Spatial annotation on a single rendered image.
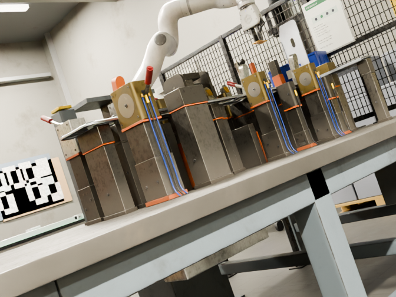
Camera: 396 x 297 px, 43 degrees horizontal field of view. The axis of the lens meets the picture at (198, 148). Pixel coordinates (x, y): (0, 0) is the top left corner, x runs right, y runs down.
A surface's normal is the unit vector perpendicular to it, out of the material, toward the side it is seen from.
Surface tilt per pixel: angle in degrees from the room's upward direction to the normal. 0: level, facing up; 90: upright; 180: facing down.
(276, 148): 90
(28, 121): 90
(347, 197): 90
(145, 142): 90
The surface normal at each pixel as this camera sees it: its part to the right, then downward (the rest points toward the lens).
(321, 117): -0.65, 0.18
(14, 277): 0.63, -0.25
